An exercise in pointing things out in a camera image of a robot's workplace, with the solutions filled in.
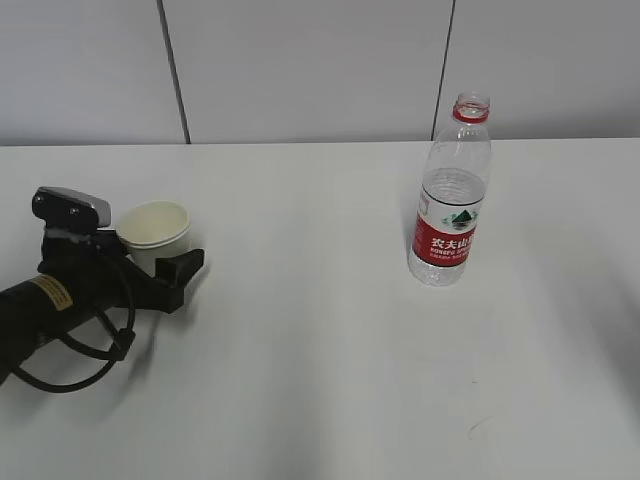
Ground white paper cup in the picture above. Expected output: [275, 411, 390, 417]
[116, 201, 191, 277]

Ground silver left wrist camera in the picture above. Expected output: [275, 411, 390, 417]
[31, 186, 111, 235]

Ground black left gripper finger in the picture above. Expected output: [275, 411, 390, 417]
[94, 229, 129, 255]
[153, 249, 205, 314]

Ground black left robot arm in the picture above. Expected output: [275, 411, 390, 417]
[1, 230, 205, 394]

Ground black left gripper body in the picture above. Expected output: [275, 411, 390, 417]
[39, 235, 156, 325]

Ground clear water bottle red label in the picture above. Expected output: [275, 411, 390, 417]
[408, 93, 492, 287]

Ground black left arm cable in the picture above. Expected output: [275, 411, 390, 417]
[9, 239, 137, 394]

